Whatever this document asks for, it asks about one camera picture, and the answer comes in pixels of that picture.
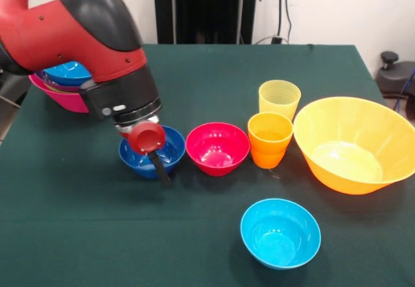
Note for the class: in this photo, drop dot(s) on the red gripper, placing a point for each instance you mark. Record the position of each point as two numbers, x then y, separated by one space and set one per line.
146 138

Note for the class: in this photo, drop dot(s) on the small dark blue bowl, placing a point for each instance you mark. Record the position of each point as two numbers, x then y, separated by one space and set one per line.
173 154

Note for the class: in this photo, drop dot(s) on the small red plastic bowl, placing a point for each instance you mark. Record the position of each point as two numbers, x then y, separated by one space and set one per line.
217 149

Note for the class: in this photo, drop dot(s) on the large pink plastic bowl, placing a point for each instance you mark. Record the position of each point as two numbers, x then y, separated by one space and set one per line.
65 99

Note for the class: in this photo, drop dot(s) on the medium blue plastic bowl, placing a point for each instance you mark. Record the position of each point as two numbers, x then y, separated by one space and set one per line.
68 73

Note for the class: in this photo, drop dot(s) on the purple plastic bowl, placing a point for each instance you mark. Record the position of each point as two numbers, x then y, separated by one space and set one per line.
43 79

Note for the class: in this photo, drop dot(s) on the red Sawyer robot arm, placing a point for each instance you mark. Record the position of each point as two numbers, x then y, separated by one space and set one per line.
81 41

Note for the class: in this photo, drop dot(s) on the orange plastic cup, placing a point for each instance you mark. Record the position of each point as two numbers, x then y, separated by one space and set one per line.
267 160
270 131

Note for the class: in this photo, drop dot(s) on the yellow plastic cup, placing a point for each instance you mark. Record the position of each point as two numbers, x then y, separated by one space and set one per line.
279 100

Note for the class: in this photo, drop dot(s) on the small light blue bowl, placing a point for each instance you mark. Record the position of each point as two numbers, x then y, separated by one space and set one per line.
280 235

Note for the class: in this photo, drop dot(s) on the large orange plastic bowl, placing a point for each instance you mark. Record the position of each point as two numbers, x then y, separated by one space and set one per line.
350 131

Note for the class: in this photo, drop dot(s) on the dark green tablecloth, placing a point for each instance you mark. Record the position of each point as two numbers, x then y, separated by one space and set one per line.
340 73

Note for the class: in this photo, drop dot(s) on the black pedestal leg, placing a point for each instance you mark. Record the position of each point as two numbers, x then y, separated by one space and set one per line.
9 89
394 76

